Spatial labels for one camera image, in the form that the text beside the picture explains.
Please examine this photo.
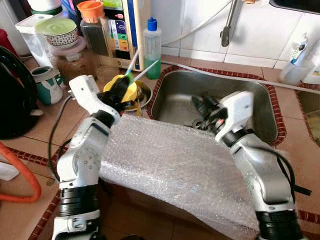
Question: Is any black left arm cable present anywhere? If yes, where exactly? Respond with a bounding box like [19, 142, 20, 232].
[47, 95, 76, 182]

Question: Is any clear plastic cup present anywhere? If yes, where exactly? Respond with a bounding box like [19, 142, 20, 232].
[278, 57, 309, 85]

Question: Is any clear bubble wrap sheet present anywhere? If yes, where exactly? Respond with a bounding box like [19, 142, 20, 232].
[98, 114, 283, 240]

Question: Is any patterned bowl with green lid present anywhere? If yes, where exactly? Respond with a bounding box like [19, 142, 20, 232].
[35, 17, 80, 47]

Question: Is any clear pitcher with white lid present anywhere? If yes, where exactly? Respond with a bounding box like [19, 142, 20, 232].
[15, 14, 55, 69]

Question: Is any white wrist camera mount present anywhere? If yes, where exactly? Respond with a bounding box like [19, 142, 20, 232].
[68, 75, 122, 118]
[215, 91, 255, 142]

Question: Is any small white object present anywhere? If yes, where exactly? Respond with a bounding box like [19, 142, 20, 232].
[0, 160, 21, 182]

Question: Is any dark hanging pan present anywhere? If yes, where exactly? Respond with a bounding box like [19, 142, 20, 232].
[269, 0, 320, 15]

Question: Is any white and blue tube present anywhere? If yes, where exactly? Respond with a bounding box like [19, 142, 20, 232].
[289, 32, 309, 66]

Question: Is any red container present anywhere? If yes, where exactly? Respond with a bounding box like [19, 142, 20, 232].
[0, 28, 19, 57]

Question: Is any white bottle with yellow cap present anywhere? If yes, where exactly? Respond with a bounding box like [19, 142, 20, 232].
[301, 62, 320, 85]

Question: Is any orange lidded clear jar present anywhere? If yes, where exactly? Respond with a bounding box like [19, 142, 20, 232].
[76, 0, 114, 57]

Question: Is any black kettle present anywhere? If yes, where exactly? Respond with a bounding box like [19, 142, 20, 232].
[0, 45, 44, 141]

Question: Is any pink lidded brown jar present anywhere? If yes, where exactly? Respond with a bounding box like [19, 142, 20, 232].
[47, 37, 99, 84]

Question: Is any blue capped soap bottle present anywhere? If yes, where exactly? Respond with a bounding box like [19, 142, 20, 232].
[143, 17, 164, 81]

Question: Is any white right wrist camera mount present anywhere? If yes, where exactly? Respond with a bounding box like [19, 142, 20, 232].
[215, 91, 255, 142]

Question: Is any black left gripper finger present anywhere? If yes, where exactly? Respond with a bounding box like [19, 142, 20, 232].
[112, 75, 133, 101]

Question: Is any steel sink basin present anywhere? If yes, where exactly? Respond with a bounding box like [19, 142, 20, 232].
[299, 90, 320, 146]
[149, 69, 282, 146]

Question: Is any black handled wall tap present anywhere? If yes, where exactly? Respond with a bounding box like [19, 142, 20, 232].
[220, 0, 242, 48]

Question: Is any white flexible hose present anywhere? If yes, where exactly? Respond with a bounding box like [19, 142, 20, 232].
[162, 0, 235, 47]

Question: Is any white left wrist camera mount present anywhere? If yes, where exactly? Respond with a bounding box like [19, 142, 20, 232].
[68, 75, 122, 118]

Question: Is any orange hose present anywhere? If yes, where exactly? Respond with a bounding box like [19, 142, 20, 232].
[0, 142, 44, 204]

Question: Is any thin teal tipped straw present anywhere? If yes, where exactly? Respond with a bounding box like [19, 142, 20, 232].
[131, 60, 162, 83]
[124, 48, 141, 81]

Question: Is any green and white mug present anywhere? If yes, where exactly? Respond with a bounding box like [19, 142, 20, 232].
[31, 66, 66, 106]

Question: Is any white round container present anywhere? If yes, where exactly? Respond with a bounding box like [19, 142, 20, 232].
[27, 0, 64, 17]

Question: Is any beige water ionizer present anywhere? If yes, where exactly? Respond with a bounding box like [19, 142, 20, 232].
[100, 0, 152, 72]

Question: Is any black velcro strap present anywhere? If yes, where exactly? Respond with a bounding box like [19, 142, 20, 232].
[294, 185, 313, 197]

